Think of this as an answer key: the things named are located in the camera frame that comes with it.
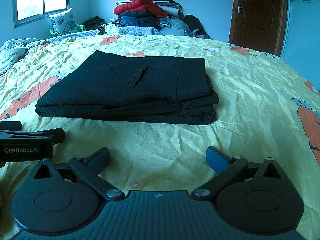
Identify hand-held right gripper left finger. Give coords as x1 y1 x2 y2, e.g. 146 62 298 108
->
33 147 125 202

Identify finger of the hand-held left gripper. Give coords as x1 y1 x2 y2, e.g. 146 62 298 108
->
34 128 66 146
0 121 23 132

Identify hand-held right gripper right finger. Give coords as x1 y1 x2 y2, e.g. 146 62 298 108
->
191 146 285 202

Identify black pants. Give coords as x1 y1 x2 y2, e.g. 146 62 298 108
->
35 50 220 126

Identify yellow printed bedsheet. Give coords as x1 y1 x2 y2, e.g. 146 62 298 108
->
0 34 320 232

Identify white grey printed comforter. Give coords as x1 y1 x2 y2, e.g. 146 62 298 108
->
0 39 50 77

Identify green plastic chair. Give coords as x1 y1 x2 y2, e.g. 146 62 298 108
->
50 23 87 36

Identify white floral pillow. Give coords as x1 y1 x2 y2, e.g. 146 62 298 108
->
48 8 77 36

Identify dark bag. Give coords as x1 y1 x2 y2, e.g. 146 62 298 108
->
82 16 106 31

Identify sliding window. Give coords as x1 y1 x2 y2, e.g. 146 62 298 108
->
13 0 70 29

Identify brown wooden door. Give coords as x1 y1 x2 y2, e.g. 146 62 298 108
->
229 0 288 57

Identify pile of clothes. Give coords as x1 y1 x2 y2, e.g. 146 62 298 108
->
99 0 208 38

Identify white flower-print wardrobe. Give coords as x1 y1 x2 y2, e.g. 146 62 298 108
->
280 0 320 92

